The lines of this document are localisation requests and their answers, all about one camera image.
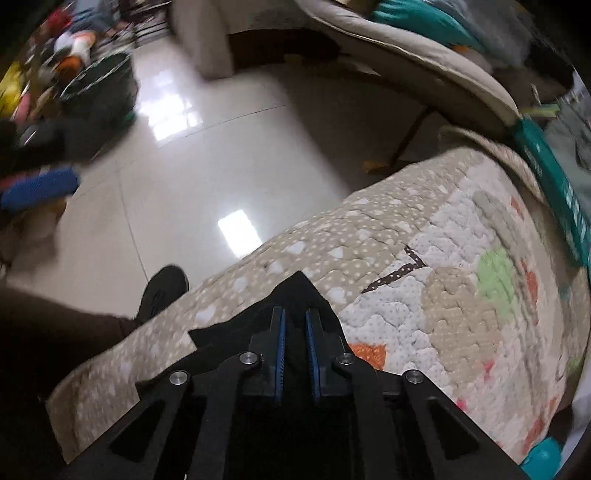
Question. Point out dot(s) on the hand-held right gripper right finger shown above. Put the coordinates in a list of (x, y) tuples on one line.
[(315, 360)]

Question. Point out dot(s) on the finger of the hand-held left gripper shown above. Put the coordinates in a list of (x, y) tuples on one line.
[(39, 187)]

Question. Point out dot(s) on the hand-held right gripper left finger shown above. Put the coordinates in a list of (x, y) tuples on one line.
[(278, 360)]

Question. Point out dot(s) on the black pants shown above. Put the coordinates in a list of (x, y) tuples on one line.
[(298, 290)]

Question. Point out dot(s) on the black mesh basket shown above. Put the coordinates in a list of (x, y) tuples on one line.
[(101, 87)]

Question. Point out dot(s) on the pile of colourful toys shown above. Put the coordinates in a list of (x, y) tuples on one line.
[(51, 50)]

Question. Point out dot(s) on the person's black shoe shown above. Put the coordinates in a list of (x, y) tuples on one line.
[(162, 290)]

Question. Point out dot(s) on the quilted patterned bed blanket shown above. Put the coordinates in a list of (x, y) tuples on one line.
[(438, 286)]

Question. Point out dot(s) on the person's dark trouser leg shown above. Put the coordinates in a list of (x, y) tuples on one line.
[(51, 350)]

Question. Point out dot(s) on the teal printed package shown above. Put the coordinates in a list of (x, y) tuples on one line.
[(554, 184)]

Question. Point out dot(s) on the beige cushioned sofa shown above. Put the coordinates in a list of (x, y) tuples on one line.
[(415, 50)]

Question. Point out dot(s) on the teal cushion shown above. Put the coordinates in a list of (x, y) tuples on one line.
[(429, 23)]

